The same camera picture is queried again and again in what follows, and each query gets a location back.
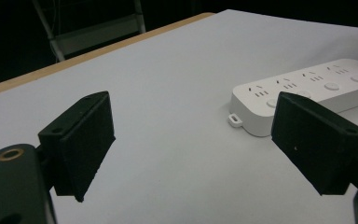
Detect white power strip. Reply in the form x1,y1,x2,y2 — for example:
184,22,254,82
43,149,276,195
227,58,358,138

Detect metal stand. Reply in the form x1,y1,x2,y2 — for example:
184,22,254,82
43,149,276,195
32,0,147,63

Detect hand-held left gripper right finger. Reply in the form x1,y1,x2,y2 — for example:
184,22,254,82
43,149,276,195
270,91,358,196

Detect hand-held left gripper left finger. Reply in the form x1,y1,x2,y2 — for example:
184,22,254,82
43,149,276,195
37,91,117,203

